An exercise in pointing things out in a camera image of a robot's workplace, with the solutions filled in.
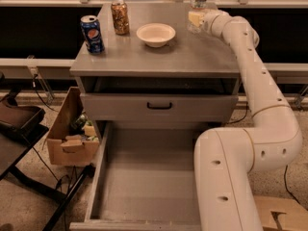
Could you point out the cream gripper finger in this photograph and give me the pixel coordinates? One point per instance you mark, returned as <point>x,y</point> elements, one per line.
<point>196,18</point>

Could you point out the gold patterned can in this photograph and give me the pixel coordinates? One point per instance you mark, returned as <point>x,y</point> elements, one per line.
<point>120,17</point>

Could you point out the grey drawer cabinet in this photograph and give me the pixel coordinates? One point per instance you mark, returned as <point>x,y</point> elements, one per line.
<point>189,64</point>

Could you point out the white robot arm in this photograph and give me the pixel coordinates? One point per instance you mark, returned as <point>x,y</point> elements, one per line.
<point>224,156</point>

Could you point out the black desk with stand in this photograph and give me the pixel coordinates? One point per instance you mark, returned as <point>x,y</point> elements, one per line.
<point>20,131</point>

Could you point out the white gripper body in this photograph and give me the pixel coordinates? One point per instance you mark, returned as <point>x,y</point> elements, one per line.
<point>208,18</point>

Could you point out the clear plastic water bottle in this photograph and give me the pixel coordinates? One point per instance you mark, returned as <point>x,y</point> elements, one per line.
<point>196,6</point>

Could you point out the open grey bottom drawer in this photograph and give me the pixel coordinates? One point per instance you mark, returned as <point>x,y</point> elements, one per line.
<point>143,181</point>

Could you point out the cardboard piece on floor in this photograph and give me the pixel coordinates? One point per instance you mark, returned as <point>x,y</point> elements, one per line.
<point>281,214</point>

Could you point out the closed grey drawer black handle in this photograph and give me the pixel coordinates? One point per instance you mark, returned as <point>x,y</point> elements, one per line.
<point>159,107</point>

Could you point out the cardboard box with items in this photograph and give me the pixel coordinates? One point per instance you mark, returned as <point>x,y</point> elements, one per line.
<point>66,146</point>

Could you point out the white paper bowl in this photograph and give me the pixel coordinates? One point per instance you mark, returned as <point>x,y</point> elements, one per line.
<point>156,34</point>

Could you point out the blue pepsi can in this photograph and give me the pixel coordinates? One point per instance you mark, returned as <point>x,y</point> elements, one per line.
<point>90,27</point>

